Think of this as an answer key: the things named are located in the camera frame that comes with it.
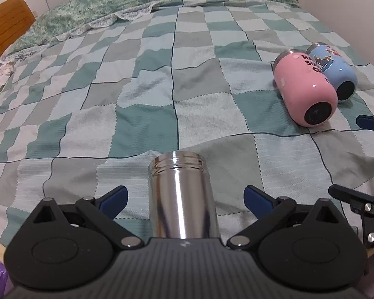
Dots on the green checked blanket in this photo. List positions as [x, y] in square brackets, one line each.
[143, 106]

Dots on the light blue cartoon cup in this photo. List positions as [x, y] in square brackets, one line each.
[338, 70]

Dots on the wooden headboard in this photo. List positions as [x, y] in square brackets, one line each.
[6, 25]

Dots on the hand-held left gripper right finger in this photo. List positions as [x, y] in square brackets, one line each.
[257, 204]

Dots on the stainless steel cup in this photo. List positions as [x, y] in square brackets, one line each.
[180, 196]

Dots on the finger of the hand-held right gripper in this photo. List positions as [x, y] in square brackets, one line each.
[355, 196]
[368, 121]

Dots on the pink cup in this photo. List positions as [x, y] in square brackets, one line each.
[302, 84]

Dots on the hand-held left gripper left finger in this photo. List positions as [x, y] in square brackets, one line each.
[113, 201]

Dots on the green floral quilt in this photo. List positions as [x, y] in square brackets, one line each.
[112, 3]

